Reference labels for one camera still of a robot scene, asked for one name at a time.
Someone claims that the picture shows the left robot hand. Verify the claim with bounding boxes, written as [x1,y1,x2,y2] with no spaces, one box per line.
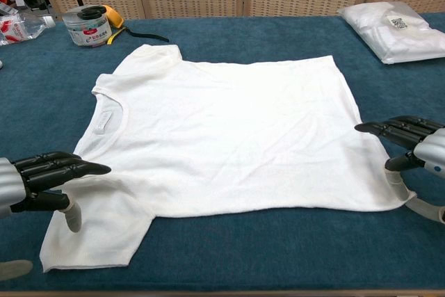
[0,150,112,282]

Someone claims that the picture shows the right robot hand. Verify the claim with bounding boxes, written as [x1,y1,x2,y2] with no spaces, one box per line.
[354,115,445,223]

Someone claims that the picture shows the white t-shirt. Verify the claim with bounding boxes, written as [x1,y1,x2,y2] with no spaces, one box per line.
[38,43,418,273]

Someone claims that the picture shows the bagged folded white garment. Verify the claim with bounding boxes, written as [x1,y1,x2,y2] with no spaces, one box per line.
[338,1,445,65]

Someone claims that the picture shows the clear plastic water bottle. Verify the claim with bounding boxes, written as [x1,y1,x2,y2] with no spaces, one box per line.
[0,11,56,46]

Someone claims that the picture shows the clear round plastic tub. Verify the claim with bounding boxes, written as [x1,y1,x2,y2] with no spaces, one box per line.
[62,6,113,48]

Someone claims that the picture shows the blue carpet table cover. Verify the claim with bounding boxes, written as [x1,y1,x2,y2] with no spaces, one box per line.
[0,11,445,294]

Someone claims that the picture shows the black-handled scissors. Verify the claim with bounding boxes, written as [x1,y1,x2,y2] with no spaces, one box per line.
[76,4,109,20]

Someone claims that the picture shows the black strap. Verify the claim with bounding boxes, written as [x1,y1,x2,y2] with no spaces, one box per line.
[124,26,170,44]

